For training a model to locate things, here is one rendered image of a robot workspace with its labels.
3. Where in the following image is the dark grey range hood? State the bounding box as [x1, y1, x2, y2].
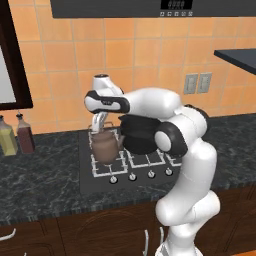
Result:
[49, 0, 256, 20]

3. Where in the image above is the dark framed window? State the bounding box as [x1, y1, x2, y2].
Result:
[0, 0, 34, 112]

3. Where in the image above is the dark red sauce bottle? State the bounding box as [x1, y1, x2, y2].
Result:
[15, 112, 36, 155]

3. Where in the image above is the grey wall socket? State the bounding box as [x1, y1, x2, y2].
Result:
[196, 71, 213, 95]
[183, 73, 199, 96]

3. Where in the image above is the black pot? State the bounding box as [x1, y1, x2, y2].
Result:
[118, 114, 161, 155]

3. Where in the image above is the brown kettle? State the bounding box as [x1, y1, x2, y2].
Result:
[87, 122, 126, 165]

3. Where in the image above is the dark wooden cupboard door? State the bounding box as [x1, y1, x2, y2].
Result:
[0, 219, 66, 256]
[196, 185, 256, 256]
[55, 201, 158, 256]

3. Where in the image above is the dark wall cupboard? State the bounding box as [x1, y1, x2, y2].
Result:
[213, 48, 256, 76]

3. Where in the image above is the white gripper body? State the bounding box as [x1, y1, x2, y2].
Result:
[91, 112, 109, 134]

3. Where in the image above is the dark grey hob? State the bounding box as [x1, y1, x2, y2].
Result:
[78, 127, 188, 195]

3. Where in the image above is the silver cupboard handle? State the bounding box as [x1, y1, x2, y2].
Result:
[158, 226, 165, 255]
[0, 227, 17, 242]
[142, 229, 150, 256]

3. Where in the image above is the yellow oil bottle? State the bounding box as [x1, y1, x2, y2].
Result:
[0, 114, 19, 157]

